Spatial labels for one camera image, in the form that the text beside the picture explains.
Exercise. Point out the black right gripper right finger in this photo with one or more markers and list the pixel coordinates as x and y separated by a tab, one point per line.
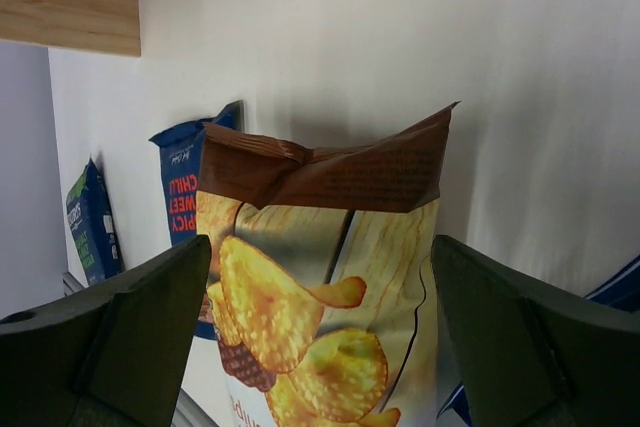
530	353

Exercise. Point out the Chuba cassava chips bag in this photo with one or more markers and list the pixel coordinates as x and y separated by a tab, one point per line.
321	287

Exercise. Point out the blue burts spicy chilli bag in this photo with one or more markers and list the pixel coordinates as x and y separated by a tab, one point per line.
621	292
180	150

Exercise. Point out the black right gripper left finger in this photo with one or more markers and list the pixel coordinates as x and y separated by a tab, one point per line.
113	354

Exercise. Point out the blue Burts sea salt vinegar bag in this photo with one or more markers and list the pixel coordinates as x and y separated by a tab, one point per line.
90	220

